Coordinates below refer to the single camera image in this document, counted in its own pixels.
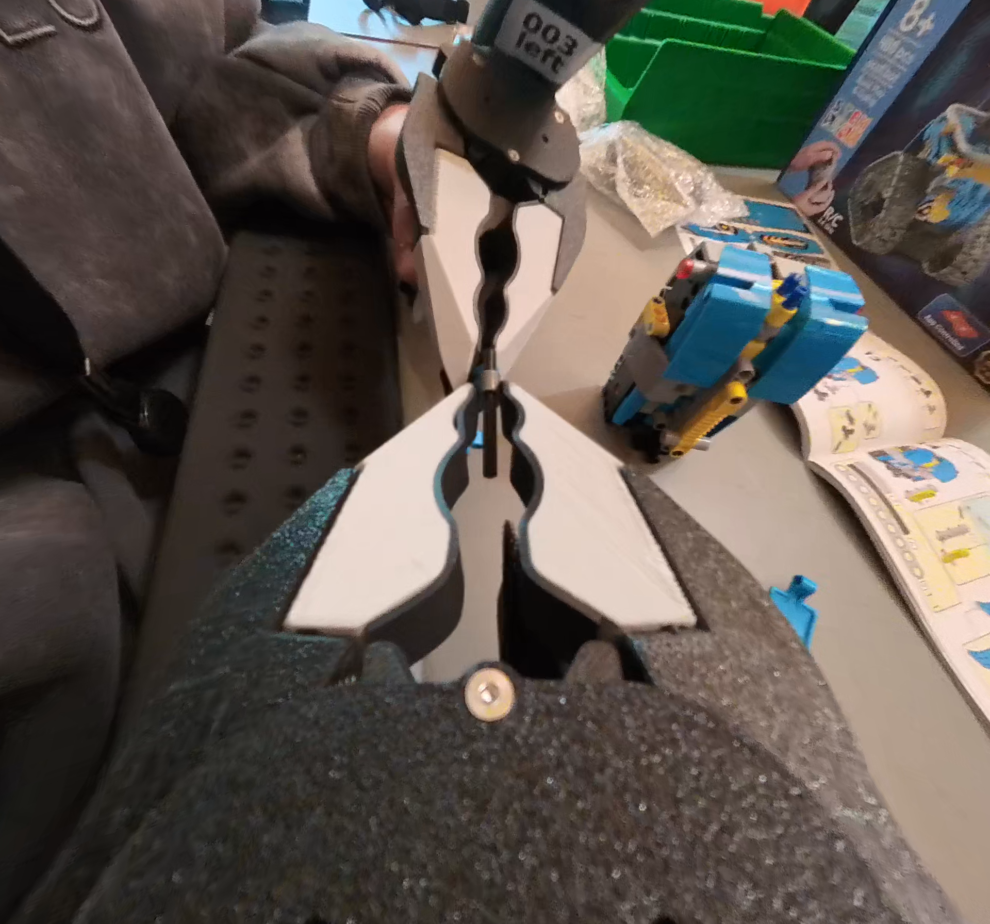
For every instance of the white instruction booklet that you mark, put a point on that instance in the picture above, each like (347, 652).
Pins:
(913, 537)

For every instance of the black round knob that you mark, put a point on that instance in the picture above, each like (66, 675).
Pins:
(161, 421)

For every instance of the person's left hand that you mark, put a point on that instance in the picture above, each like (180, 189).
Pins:
(387, 143)

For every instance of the green plastic bin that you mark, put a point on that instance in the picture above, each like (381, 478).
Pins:
(711, 104)

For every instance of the blue yellow toy brick model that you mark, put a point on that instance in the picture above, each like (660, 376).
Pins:
(696, 328)

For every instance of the dark grey two-hole connector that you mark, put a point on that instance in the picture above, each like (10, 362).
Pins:
(476, 381)

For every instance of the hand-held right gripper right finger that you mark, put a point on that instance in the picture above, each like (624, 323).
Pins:
(603, 553)

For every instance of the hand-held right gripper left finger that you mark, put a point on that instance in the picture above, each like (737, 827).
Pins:
(371, 545)

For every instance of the thin black axle rod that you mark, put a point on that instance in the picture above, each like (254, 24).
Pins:
(489, 444)

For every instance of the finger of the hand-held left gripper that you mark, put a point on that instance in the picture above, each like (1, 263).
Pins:
(448, 243)
(537, 259)

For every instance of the printed paper sheet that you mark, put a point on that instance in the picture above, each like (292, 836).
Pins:
(766, 216)

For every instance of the person's left forearm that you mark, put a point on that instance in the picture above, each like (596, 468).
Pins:
(294, 104)

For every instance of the grey desk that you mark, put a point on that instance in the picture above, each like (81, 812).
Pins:
(735, 514)

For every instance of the dark blue toy kit box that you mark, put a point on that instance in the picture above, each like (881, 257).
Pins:
(889, 205)

